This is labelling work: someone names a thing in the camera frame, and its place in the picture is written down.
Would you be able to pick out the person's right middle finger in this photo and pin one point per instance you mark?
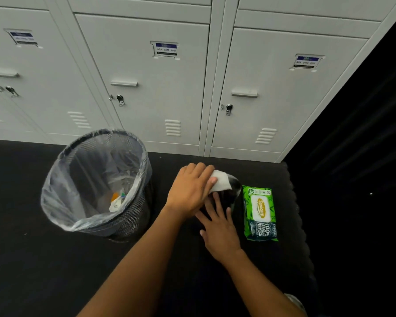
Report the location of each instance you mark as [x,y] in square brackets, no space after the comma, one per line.
[210,209]

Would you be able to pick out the person's left middle finger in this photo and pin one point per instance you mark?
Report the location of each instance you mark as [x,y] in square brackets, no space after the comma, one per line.
[200,170]

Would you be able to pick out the person's right hand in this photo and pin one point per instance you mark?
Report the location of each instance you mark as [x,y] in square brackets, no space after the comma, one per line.
[221,236]

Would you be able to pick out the silver locker lock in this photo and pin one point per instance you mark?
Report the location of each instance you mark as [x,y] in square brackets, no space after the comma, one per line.
[119,99]
[228,109]
[10,91]

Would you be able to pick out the person's left hand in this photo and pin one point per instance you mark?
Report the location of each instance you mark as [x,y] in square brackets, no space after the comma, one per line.
[186,194]

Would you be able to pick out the black foam mat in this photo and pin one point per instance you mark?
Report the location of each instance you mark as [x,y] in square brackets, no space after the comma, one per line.
[36,270]

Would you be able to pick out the grey metal locker door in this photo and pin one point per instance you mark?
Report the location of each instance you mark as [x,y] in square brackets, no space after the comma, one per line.
[46,82]
[283,105]
[151,92]

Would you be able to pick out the clear plastic bin liner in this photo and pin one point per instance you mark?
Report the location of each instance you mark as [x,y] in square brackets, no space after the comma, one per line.
[85,174]

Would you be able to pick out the person's right thumb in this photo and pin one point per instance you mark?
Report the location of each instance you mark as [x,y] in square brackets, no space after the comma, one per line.
[203,233]

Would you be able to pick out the person's left little finger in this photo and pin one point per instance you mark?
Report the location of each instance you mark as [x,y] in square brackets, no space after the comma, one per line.
[182,171]

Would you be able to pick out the white wet wipe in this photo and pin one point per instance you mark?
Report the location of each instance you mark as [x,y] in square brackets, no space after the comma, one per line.
[221,184]

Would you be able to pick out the black shiny shoe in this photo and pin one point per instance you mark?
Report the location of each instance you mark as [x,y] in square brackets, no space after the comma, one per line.
[230,196]

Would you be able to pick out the green wet wipes packet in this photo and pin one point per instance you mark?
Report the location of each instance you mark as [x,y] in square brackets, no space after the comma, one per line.
[260,212]

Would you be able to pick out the white blue locker label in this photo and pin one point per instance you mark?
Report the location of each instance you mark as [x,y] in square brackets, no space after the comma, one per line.
[23,37]
[165,49]
[306,62]

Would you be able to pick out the person's left forearm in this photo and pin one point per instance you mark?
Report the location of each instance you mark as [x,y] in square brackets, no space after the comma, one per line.
[142,267]

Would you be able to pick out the person's right little finger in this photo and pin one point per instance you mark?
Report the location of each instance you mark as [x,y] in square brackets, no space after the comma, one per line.
[229,215]

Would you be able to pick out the grey shoe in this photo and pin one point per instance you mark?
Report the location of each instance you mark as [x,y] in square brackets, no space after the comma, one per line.
[295,302]

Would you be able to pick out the white orange green trash piece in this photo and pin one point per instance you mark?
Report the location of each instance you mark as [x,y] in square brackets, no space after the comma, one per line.
[117,201]

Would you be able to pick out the person's right forearm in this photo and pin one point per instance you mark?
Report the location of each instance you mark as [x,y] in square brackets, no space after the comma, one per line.
[262,287]

